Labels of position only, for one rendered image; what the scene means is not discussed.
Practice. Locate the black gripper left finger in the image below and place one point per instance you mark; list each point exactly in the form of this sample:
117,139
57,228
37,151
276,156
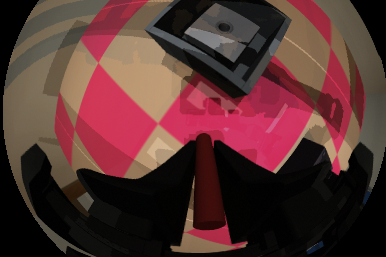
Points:
161,196

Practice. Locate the dark red peg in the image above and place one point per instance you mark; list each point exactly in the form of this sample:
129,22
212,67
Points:
207,201

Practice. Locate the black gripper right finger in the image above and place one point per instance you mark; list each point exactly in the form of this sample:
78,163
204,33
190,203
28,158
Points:
250,193

